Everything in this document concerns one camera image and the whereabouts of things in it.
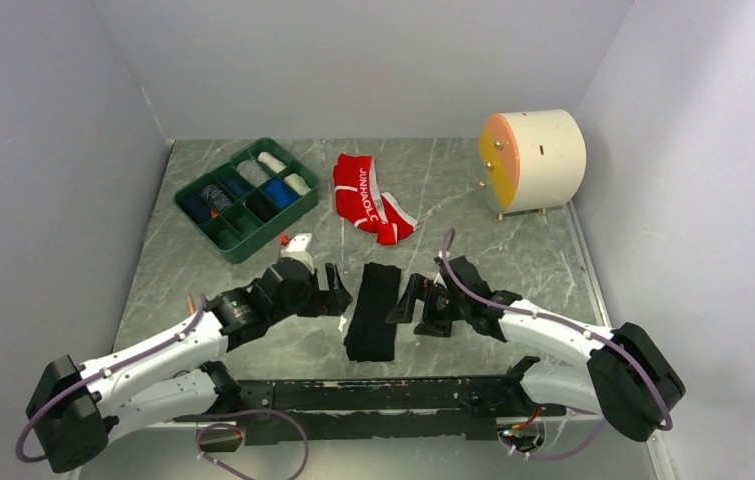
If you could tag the navy blue rolled sock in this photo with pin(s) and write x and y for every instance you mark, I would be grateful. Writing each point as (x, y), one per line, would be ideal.
(237, 186)

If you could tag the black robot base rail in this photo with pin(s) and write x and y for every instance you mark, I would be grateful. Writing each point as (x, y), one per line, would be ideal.
(471, 407)

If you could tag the dark striped rolled sock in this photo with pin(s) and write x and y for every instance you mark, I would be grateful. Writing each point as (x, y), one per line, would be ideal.
(216, 197)

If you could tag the cream round cabinet orange front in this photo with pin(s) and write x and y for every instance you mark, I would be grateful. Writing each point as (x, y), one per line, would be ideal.
(530, 160)

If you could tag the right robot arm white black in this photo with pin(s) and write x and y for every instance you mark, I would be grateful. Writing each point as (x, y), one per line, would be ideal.
(618, 373)

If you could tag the black underwear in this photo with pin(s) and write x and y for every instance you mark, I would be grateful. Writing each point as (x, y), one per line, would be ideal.
(370, 338)

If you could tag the black rolled sock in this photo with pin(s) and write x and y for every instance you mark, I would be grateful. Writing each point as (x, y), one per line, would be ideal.
(262, 207)

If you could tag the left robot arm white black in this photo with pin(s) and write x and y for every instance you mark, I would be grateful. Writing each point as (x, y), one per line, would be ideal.
(78, 409)

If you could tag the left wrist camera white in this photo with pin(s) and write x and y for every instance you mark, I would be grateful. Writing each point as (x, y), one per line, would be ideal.
(297, 248)

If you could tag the dark blue rolled sock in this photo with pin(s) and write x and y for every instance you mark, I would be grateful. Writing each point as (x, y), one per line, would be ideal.
(195, 207)

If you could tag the red white underwear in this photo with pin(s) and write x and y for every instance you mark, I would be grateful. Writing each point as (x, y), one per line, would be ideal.
(359, 200)

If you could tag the green compartment organizer tray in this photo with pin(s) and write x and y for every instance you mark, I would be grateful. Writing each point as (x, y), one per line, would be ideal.
(236, 233)

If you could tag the white rolled sock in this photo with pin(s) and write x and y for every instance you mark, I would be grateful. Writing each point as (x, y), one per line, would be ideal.
(271, 162)

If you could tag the bright blue rolled sock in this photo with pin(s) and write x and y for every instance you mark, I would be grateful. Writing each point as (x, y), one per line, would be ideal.
(280, 193)

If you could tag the grey striped rolled sock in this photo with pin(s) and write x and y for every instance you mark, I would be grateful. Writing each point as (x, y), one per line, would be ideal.
(252, 172)

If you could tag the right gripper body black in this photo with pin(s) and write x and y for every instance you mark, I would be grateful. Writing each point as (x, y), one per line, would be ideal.
(438, 298)

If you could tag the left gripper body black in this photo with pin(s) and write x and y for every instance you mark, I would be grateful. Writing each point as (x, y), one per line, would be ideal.
(308, 289)

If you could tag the cream rolled sock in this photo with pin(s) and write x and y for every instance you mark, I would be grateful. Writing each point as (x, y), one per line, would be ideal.
(297, 183)

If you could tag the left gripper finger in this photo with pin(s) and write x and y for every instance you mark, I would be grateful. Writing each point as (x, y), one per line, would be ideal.
(322, 305)
(335, 285)

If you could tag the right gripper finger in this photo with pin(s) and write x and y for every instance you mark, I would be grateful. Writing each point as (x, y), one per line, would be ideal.
(434, 323)
(414, 291)

